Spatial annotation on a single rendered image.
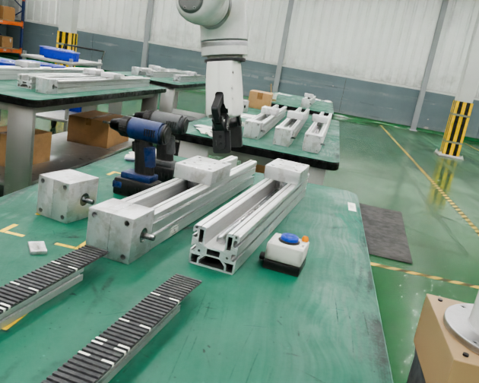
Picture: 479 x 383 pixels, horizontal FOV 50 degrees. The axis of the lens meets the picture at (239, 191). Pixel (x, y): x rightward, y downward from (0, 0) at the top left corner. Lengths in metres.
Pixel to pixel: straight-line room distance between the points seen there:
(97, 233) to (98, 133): 3.78
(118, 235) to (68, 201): 0.22
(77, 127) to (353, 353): 4.22
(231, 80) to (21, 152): 2.56
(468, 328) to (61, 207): 0.86
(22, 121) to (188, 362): 2.70
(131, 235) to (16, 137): 2.41
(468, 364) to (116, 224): 0.65
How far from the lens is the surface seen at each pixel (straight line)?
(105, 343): 0.74
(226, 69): 0.91
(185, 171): 1.40
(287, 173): 1.57
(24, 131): 3.34
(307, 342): 0.89
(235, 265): 1.06
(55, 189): 1.24
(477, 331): 0.85
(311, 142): 2.81
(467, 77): 11.06
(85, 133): 4.87
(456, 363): 0.77
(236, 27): 0.93
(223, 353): 0.81
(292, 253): 1.10
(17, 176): 3.42
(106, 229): 1.05
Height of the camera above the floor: 1.21
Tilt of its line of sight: 14 degrees down
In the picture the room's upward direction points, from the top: 10 degrees clockwise
